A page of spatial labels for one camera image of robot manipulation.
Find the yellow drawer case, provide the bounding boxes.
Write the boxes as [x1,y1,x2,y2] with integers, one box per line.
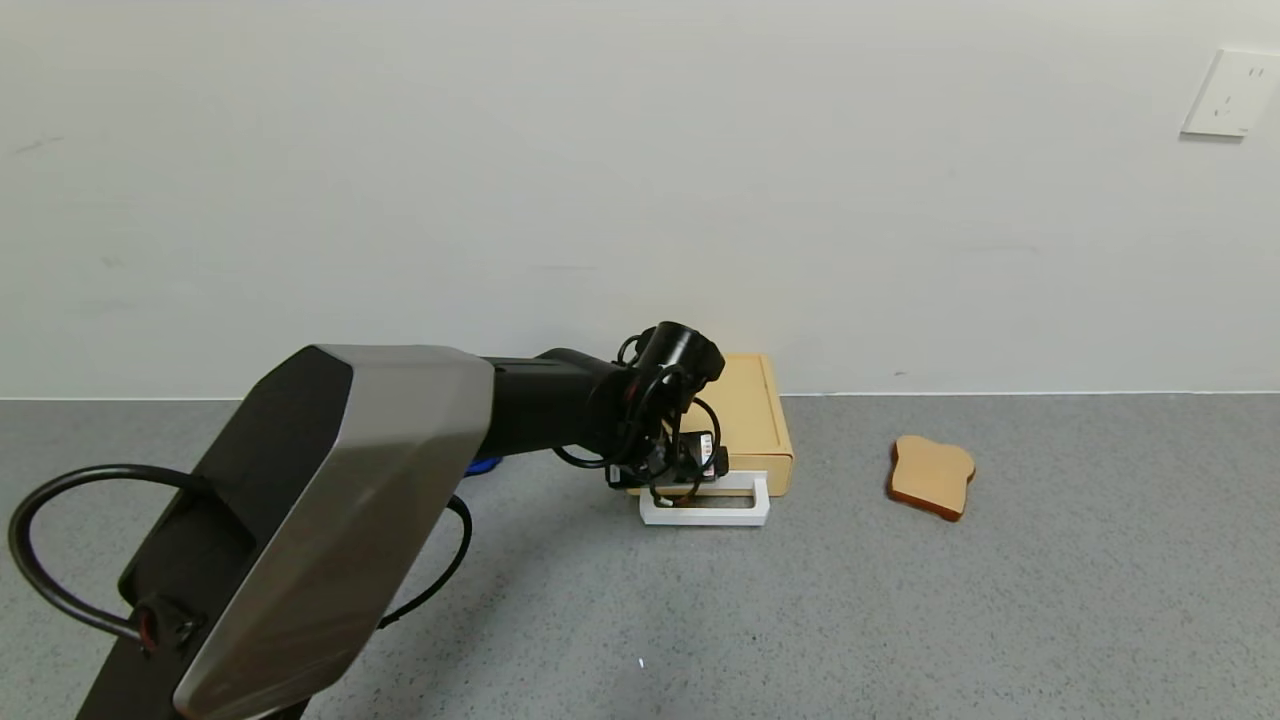
[627,352,796,463]

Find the white wall socket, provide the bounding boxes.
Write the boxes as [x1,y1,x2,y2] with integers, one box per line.
[1180,48,1280,139]

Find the toy toast slice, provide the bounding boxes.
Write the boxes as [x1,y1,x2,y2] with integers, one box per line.
[887,435,976,523]

